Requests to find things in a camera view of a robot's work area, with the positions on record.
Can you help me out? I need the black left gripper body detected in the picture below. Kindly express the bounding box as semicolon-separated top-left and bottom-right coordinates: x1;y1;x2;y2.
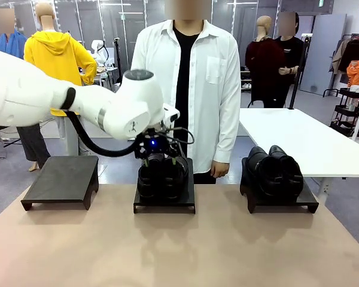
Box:
133;130;180;159

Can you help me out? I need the dark brown buckled ankle boot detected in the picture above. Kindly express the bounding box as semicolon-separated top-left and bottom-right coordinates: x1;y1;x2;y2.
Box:
163;155;190;201

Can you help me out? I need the person's left forearm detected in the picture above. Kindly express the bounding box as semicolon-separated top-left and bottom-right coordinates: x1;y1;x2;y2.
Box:
212;116;241;164

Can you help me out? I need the black shoe stand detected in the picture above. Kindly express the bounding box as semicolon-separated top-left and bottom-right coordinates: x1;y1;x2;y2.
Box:
239;157;320;214
20;155;99;212
133;157;197;215

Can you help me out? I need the person in white shirt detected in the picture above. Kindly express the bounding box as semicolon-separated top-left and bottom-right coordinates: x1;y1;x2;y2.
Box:
130;0;242;185

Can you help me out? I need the background person in black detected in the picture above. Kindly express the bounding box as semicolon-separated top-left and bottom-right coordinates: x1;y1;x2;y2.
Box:
275;11;305;109

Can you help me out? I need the person's left hand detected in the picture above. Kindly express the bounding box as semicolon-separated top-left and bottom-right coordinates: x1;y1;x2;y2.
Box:
211;160;230;179

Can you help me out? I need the grey background desk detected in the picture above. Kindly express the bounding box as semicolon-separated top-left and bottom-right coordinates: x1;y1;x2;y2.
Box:
92;67;121;90

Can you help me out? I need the wooden shoe rack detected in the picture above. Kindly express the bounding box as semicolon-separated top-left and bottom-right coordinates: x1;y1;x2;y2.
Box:
241;70;254;90

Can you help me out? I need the small white background robot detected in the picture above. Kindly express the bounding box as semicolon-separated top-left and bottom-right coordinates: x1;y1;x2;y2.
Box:
91;38;110;68

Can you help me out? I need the white table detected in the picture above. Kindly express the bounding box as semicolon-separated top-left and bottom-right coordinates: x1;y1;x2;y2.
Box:
238;107;359;207

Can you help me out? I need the mannequin in dark red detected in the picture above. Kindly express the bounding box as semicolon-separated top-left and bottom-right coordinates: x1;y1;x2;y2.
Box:
245;15;287;109

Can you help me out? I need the mannequin in yellow hoodie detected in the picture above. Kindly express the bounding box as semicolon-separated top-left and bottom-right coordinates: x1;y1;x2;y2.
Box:
23;2;98;157

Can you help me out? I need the black tripod pole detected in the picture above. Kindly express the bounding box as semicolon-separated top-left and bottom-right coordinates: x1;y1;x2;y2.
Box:
288;33;314;110

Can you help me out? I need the mannequin with blue scarf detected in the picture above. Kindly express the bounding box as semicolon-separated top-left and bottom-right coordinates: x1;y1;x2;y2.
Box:
0;8;51;173

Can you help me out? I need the black trolley cart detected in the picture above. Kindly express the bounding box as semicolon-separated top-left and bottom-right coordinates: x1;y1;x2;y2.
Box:
330;87;359;136

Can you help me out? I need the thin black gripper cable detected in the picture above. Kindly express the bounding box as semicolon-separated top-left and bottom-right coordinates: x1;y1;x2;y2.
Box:
163;127;196;146

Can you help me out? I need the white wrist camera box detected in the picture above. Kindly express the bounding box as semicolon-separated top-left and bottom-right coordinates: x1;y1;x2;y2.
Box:
162;103;181;124

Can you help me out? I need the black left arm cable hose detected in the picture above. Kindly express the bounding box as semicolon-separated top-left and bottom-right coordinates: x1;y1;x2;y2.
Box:
66;110;138;158

